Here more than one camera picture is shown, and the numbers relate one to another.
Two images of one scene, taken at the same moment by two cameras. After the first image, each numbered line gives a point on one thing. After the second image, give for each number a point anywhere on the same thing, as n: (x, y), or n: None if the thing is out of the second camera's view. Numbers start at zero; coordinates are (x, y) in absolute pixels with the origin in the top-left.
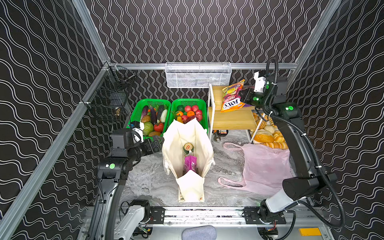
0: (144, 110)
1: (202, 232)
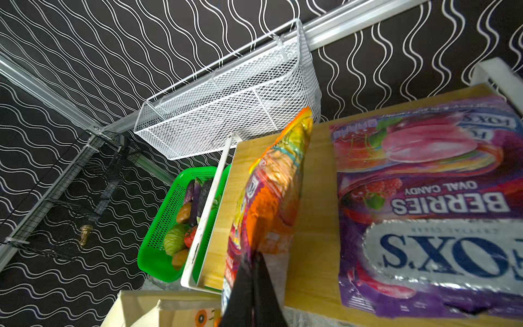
0: (197, 193)
1: None
